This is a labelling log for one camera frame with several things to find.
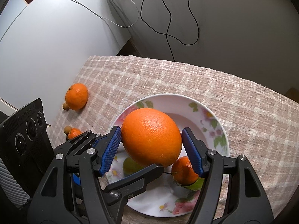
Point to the checked beige tablecloth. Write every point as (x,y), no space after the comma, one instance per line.
(186,79)

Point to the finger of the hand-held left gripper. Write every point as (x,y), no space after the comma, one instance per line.
(135,179)
(77,141)

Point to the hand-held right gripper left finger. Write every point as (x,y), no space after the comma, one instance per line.
(112,149)

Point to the grey ribbed panel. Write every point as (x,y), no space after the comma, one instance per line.
(11,184)

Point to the brown longan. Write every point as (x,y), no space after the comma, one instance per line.
(67,130)
(65,106)

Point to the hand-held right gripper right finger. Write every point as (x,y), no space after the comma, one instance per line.
(190,149)

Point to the small orange tomato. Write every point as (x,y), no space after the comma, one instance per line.
(74,133)

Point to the large orange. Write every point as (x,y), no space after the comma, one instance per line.
(151,135)

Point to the white cabinet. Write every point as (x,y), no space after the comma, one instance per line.
(58,39)

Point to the floral white plate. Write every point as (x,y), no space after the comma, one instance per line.
(177,107)

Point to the mandarin with green leaf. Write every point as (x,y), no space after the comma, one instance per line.
(183,170)

